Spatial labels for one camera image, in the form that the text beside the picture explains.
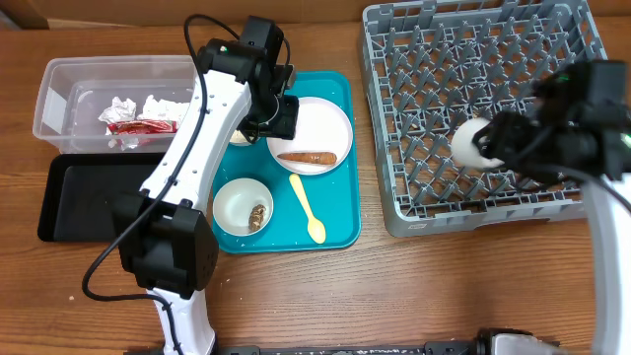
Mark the white round plate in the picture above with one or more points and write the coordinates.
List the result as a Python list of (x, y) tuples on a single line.
[(322, 127)]

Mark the grey dishwasher rack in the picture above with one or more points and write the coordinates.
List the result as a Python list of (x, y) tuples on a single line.
[(431, 67)]

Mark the orange carrot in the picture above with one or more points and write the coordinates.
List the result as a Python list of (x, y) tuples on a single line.
[(314, 158)]

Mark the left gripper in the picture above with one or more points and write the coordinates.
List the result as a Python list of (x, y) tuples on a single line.
[(285, 128)]

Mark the black plastic tray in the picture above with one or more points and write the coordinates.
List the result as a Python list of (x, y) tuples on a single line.
[(79, 186)]

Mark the teal serving tray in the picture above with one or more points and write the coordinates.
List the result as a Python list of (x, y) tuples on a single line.
[(333, 196)]

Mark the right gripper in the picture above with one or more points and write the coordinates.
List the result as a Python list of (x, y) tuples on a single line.
[(496, 138)]

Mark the brown food scrap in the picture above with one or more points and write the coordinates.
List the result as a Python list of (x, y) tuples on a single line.
[(256, 218)]

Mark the white bowl with residue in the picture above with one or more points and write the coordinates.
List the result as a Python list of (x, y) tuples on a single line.
[(238, 139)]

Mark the clear plastic bin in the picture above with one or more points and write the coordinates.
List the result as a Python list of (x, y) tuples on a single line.
[(75, 91)]

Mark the white plastic cup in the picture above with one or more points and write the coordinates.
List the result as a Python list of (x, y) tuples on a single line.
[(465, 152)]

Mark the yellow plastic spoon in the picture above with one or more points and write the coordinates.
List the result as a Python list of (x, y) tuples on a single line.
[(316, 229)]

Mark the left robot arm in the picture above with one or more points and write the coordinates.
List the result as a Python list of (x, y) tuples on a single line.
[(163, 236)]

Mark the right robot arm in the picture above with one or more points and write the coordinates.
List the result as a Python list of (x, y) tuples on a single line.
[(579, 132)]

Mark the red foil wrapper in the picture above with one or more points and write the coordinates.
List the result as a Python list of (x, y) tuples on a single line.
[(146, 126)]

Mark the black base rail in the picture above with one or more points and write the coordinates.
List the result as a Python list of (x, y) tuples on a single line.
[(487, 341)]

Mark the white napkin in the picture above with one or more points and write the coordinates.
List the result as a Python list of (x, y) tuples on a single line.
[(152, 109)]

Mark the white bowl with food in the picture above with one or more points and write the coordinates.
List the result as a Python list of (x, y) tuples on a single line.
[(234, 201)]

